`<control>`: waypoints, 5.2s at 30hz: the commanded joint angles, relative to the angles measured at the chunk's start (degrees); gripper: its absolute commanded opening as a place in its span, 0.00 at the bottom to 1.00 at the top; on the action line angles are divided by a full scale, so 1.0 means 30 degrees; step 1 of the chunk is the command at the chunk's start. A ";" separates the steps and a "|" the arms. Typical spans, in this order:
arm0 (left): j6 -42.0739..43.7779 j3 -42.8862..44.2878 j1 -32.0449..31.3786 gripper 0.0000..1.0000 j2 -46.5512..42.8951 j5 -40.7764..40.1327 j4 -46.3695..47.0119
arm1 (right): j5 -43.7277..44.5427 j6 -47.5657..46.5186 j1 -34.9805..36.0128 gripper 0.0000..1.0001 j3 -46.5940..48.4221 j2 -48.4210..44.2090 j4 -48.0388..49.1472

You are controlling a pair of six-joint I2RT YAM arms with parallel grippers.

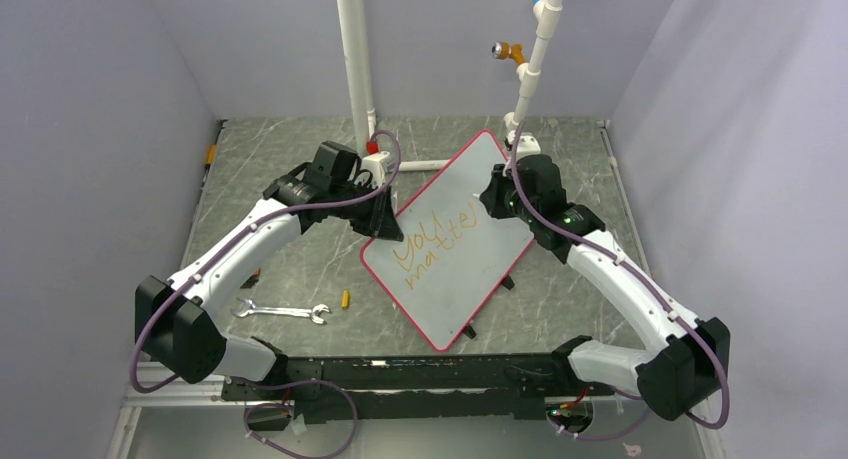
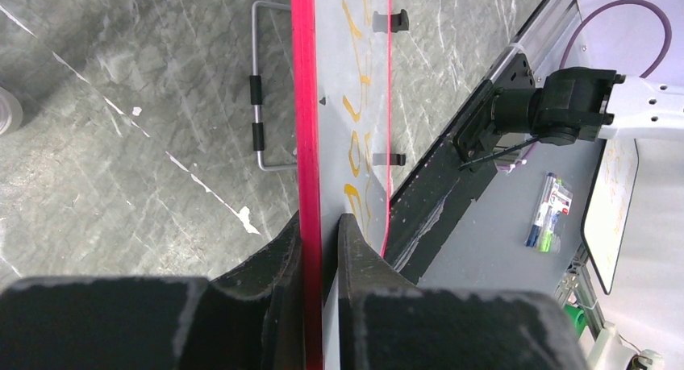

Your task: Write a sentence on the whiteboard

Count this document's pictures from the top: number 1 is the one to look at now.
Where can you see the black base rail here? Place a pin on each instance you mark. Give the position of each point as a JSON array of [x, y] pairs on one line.
[[522, 386]]

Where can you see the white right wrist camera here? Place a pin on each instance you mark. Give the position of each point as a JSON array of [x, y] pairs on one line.
[[519, 146]]

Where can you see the orange black hex key set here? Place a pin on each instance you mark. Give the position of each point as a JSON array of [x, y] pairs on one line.
[[252, 280]]

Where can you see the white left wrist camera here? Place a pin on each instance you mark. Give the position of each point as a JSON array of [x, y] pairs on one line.
[[379, 163]]

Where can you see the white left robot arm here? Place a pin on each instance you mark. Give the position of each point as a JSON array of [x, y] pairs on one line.
[[175, 317]]

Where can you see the silver open-end wrench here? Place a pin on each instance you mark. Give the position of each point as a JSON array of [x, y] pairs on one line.
[[248, 307]]

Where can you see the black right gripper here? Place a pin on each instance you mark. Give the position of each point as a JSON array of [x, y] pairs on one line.
[[492, 196]]

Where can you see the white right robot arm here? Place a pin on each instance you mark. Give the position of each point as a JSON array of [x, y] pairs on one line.
[[684, 360]]

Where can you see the pink framed whiteboard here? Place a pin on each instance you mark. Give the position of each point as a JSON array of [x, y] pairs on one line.
[[454, 255]]

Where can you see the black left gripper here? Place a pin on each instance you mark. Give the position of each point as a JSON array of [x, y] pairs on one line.
[[384, 224]]

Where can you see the white PVC pipe frame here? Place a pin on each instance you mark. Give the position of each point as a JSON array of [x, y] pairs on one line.
[[432, 36]]

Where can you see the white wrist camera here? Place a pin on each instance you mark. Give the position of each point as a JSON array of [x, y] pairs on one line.
[[519, 146], [379, 163]]

